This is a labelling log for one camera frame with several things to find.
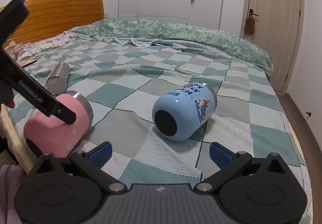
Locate blue cartoon tumbler cup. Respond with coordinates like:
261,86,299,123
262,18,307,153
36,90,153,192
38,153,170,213
152,82,218,142

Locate green floral quilt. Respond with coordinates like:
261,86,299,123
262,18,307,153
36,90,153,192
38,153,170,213
70,18,274,79

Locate brown plush toy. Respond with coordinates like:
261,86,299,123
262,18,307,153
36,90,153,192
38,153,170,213
244,16,255,36

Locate person's left hand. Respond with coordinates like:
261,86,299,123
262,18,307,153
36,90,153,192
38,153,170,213
1,100,15,122

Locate green white checkered blanket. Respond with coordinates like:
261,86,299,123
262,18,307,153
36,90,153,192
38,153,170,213
9,38,311,223

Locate purple floral pillow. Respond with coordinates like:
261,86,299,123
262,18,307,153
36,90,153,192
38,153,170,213
4,31,74,64

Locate black door handle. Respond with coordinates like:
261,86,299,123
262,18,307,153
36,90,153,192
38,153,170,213
249,8,259,17

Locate lilac clothing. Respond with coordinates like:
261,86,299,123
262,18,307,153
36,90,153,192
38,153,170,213
0,165,25,223

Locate stainless steel cup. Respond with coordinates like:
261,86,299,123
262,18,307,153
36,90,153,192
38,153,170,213
46,62,70,95

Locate beige wooden door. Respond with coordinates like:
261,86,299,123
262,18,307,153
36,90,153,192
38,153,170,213
243,0,304,94

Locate pink tumbler cup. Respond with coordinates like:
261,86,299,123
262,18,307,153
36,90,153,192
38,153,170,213
24,90,93,158

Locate orange wooden headboard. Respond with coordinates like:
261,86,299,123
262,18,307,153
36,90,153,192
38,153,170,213
4,0,104,46

